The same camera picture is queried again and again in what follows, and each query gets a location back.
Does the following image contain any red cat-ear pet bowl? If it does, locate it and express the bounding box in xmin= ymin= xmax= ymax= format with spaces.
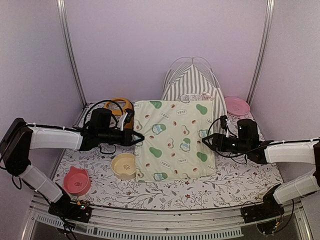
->
xmin=63 ymin=166 xmax=91 ymax=197

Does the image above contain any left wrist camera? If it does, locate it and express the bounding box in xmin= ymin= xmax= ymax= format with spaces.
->
xmin=117 ymin=108 xmax=134 ymax=131

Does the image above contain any cream pet bowl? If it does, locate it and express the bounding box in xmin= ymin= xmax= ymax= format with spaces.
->
xmin=111 ymin=153 xmax=136 ymax=181

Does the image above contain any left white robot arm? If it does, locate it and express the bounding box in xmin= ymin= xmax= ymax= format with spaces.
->
xmin=0 ymin=108 xmax=145 ymax=217

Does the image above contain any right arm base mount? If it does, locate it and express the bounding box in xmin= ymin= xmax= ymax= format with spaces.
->
xmin=240 ymin=200 xmax=285 ymax=223

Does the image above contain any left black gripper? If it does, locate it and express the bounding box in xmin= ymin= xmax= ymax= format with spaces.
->
xmin=98 ymin=128 xmax=145 ymax=147

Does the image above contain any pink plate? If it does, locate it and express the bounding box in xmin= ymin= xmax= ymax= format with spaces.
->
xmin=224 ymin=97 xmax=251 ymax=116

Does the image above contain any green patterned cushion mat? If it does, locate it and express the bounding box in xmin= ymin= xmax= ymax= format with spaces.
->
xmin=133 ymin=100 xmax=216 ymax=183

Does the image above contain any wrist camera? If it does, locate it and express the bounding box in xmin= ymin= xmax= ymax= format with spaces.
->
xmin=117 ymin=108 xmax=134 ymax=131
xmin=219 ymin=115 xmax=231 ymax=138

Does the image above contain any right aluminium frame post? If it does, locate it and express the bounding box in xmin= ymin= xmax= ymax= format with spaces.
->
xmin=246 ymin=0 xmax=275 ymax=105

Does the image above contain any left aluminium frame post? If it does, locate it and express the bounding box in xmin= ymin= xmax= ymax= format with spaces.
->
xmin=56 ymin=0 xmax=87 ymax=107

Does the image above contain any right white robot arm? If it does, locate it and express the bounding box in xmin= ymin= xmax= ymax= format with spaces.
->
xmin=202 ymin=115 xmax=320 ymax=218

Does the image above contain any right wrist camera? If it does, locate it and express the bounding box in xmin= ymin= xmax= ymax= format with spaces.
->
xmin=219 ymin=115 xmax=231 ymax=138

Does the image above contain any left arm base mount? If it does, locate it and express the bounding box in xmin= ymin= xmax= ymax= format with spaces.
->
xmin=48 ymin=200 xmax=93 ymax=223

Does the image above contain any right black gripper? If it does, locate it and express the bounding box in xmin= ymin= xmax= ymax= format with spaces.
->
xmin=202 ymin=133 xmax=250 ymax=154

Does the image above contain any aluminium frame post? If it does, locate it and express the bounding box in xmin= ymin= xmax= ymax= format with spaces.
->
xmin=246 ymin=0 xmax=275 ymax=105
xmin=56 ymin=0 xmax=87 ymax=107

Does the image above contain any front aluminium rail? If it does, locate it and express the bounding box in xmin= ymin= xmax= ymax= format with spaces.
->
xmin=21 ymin=195 xmax=314 ymax=240

